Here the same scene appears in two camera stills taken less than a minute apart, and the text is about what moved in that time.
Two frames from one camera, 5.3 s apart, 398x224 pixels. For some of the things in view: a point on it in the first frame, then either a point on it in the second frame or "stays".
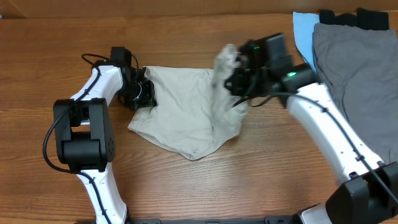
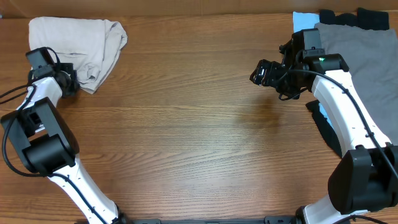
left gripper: x=148 y=99 to x=68 y=67
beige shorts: x=194 y=112 to x=92 y=45
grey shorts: x=359 y=66 stays
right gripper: x=240 y=88 to x=272 y=67
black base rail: x=269 y=219 stays
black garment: x=364 y=18 stays
